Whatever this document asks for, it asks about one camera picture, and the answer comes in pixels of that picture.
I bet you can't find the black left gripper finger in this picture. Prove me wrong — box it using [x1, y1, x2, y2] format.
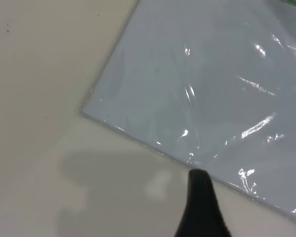
[174, 169, 231, 237]

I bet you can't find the clear plastic zipper bag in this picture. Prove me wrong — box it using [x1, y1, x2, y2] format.
[79, 0, 296, 222]

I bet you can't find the white paper stack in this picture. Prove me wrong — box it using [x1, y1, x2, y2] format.
[82, 0, 296, 218]

